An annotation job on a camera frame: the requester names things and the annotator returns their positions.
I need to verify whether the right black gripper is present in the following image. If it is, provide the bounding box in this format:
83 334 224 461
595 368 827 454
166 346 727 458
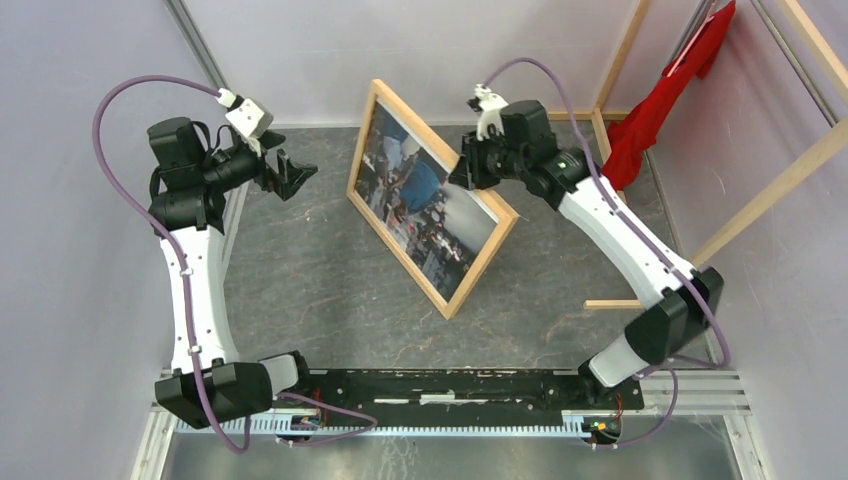
448 127 528 191

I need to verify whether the wooden picture frame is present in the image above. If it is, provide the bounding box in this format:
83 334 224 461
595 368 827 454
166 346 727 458
346 79 518 319

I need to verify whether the printed colour photo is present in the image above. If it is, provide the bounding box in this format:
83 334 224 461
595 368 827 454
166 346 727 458
354 102 499 302

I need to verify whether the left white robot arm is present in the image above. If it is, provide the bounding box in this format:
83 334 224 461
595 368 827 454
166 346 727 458
147 117 317 429

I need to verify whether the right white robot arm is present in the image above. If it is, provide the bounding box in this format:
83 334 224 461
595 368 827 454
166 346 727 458
449 93 724 408

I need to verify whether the red cloth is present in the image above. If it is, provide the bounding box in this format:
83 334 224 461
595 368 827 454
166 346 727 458
602 1 736 190

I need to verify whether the wooden stand structure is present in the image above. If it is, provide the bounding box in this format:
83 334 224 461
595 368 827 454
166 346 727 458
547 0 848 311

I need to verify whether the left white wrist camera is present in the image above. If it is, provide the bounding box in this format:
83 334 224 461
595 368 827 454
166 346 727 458
217 88 274 158

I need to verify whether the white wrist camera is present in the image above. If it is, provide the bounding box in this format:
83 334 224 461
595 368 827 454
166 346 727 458
467 84 508 141
217 88 274 158

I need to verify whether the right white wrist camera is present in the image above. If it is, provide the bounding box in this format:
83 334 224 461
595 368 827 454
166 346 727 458
467 84 508 141

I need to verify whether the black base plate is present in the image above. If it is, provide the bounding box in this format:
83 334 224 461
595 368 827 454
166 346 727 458
288 369 645 428

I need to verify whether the aluminium rail base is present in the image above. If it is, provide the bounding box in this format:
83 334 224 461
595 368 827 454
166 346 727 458
150 368 752 439

